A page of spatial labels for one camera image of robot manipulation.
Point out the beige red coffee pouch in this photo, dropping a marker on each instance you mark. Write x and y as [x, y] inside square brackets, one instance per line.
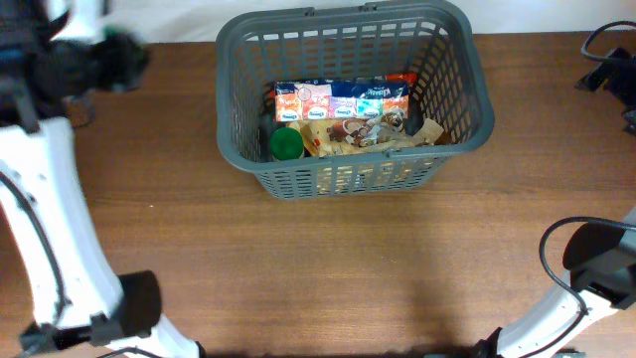
[317, 143]

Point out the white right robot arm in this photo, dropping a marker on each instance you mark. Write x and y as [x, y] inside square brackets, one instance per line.
[598, 280]

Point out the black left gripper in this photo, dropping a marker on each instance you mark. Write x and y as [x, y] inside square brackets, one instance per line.
[127, 59]

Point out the beige snack pouch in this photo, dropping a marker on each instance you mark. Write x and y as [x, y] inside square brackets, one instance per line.
[386, 128]

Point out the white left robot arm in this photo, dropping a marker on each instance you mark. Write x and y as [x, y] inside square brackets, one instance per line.
[77, 297]

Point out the green lid jar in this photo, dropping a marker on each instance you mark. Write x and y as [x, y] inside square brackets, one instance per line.
[286, 144]

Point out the grey plastic basket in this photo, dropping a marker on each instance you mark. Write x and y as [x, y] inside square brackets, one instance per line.
[431, 39]

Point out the blue carton box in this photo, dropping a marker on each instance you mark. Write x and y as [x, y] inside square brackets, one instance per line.
[327, 99]

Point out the orange noodle packet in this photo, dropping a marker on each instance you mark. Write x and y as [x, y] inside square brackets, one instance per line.
[408, 78]

